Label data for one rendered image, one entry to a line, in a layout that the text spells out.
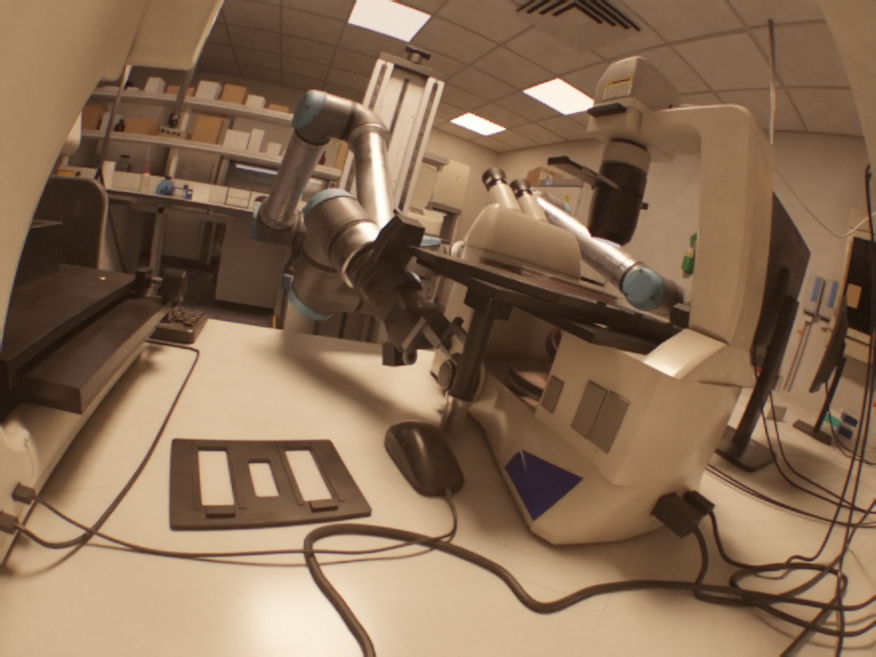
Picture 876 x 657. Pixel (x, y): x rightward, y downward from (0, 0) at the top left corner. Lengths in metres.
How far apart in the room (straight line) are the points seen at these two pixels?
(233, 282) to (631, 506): 3.40
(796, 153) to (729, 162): 3.08
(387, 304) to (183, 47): 0.36
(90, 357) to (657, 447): 0.47
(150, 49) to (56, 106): 0.11
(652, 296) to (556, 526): 0.61
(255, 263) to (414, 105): 2.11
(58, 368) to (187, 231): 4.91
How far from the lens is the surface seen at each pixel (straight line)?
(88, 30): 0.30
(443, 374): 0.52
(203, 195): 2.90
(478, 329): 0.41
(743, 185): 0.40
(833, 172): 3.36
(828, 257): 3.13
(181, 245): 5.24
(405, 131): 1.88
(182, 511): 0.31
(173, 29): 0.36
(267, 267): 3.47
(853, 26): 0.40
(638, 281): 0.88
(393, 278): 0.48
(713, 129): 0.45
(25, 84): 0.26
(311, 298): 0.65
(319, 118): 1.06
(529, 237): 0.61
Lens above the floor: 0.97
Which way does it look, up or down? 12 degrees down
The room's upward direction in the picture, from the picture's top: 15 degrees clockwise
